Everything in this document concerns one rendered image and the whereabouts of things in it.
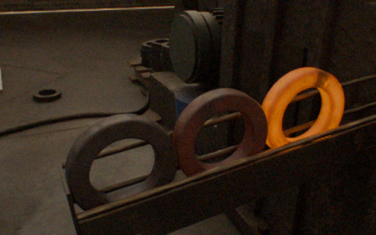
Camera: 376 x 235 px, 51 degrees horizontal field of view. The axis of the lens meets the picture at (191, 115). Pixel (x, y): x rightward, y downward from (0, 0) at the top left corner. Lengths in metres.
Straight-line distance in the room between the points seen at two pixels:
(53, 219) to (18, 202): 0.20
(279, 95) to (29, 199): 1.29
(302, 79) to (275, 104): 0.07
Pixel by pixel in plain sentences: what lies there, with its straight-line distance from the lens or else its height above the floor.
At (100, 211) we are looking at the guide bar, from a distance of 0.66.
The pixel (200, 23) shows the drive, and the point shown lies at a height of 0.64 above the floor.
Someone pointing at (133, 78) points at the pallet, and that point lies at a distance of 3.14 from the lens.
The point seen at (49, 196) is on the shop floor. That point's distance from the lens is 1.79.
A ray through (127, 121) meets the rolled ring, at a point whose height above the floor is 0.73.
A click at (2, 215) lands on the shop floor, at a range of 1.74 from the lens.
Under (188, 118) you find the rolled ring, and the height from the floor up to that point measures 0.71.
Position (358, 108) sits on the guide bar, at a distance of 0.97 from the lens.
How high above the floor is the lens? 0.98
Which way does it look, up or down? 23 degrees down
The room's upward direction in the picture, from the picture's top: 2 degrees clockwise
